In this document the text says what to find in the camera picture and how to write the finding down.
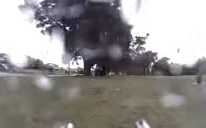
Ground large dark tree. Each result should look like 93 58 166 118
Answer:
19 0 159 77

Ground green grass field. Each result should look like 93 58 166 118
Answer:
0 73 206 128

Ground row of distant trees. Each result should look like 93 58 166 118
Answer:
0 52 206 77

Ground robot's own part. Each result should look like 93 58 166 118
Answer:
135 118 151 128

